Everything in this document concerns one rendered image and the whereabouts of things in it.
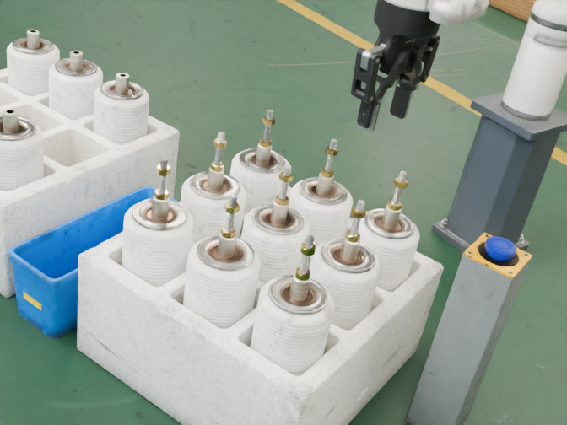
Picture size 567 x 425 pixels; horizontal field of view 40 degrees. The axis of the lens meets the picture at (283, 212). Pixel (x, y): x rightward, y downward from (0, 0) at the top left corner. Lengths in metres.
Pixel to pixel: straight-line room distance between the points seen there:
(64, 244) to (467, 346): 0.65
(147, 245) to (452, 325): 0.42
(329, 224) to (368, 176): 0.62
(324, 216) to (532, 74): 0.51
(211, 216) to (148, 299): 0.17
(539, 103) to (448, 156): 0.53
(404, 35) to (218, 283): 0.38
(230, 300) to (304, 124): 1.01
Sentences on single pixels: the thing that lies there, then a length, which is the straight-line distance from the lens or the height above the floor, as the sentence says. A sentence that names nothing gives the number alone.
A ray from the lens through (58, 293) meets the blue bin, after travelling 1.21.
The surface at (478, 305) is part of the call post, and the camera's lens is 1.06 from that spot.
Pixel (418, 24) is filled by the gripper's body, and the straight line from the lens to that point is 0.89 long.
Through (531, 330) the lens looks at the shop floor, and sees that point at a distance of 1.49.
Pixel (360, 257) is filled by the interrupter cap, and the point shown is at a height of 0.25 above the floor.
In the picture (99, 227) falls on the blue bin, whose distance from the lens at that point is 1.36.
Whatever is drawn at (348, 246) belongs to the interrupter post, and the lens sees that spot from 1.06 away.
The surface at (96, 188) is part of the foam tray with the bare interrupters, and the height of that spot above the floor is 0.14.
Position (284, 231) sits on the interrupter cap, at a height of 0.25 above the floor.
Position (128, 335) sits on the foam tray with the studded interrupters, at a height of 0.10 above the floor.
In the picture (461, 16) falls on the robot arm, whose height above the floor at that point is 0.62.
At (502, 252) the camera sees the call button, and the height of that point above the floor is 0.33.
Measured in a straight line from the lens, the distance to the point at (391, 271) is 1.16.
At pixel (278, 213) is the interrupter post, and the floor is 0.27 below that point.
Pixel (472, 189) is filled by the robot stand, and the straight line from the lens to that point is 1.58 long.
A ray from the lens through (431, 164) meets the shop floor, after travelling 1.92.
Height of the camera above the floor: 0.86
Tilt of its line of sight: 32 degrees down
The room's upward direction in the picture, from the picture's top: 10 degrees clockwise
